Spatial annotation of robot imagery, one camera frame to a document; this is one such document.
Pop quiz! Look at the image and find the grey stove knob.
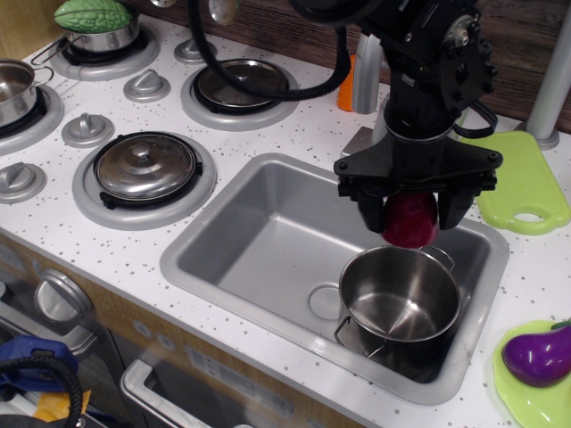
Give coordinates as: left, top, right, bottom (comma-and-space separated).
174, 37, 205, 66
1, 162, 47, 204
123, 69, 171, 103
62, 113, 115, 148

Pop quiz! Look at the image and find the yellow tape piece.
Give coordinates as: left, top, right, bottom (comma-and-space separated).
32, 392, 71, 423

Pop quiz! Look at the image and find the grey stove knob middle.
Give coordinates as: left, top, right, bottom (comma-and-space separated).
123, 69, 171, 103

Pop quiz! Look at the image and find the green plate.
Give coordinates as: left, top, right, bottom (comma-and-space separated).
492, 320, 570, 427

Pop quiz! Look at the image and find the back steel pot lid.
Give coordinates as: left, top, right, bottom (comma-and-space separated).
192, 59, 290, 115

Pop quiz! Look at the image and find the purple toy eggplant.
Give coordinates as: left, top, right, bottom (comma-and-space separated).
501, 321, 570, 388

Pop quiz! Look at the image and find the green toy bitter gourd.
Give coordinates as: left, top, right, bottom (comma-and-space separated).
54, 0, 134, 34

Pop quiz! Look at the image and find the silver oven door handle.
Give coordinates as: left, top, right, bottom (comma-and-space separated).
120, 359, 208, 428

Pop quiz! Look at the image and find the hanging steel spoon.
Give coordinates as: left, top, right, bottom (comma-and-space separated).
209, 0, 239, 26

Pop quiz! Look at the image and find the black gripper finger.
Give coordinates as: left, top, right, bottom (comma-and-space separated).
352, 189, 385, 233
437, 189, 476, 230

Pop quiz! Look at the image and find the green cutting board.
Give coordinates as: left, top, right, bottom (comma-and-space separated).
460, 131, 570, 235

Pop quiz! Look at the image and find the front steel pot lid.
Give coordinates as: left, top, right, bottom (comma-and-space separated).
92, 132, 204, 210

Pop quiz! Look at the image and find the grey toy sink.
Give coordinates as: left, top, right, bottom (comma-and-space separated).
161, 153, 509, 405

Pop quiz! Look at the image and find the grey post with base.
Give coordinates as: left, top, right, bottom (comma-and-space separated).
516, 6, 570, 151

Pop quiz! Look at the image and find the small steel saucepan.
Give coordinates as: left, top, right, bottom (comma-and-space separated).
31, 1, 140, 65

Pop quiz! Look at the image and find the red toy sweet potato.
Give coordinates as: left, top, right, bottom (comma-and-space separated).
381, 193, 439, 249

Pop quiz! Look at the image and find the silver oven knob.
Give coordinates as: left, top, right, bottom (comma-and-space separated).
34, 268, 94, 323

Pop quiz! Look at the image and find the grey stove knob front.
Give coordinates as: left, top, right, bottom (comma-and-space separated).
1, 162, 47, 204

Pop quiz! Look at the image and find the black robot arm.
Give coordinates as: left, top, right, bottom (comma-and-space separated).
294, 1, 502, 233

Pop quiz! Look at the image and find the silver toy faucet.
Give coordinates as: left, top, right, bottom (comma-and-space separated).
339, 33, 393, 166

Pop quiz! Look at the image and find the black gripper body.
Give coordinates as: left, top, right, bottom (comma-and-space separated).
334, 135, 503, 198

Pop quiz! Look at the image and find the grey stove knob back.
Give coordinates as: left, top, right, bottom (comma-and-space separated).
174, 37, 205, 66

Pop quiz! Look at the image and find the blue clamp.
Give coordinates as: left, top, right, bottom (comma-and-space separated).
1, 335, 82, 400

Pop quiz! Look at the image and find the orange toy carrot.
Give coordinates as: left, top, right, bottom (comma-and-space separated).
336, 53, 355, 111

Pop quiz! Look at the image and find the steel pot in sink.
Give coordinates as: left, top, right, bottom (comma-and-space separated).
334, 246, 462, 378

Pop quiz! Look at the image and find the black cable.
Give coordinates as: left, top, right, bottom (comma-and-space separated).
186, 0, 352, 100

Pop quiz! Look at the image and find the steel pot at left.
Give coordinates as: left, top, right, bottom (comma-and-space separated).
1, 58, 54, 128

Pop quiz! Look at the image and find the grey stove knob lower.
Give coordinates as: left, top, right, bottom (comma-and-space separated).
62, 113, 115, 148

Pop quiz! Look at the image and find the steel pot lid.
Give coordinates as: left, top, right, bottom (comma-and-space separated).
92, 132, 204, 210
192, 59, 290, 115

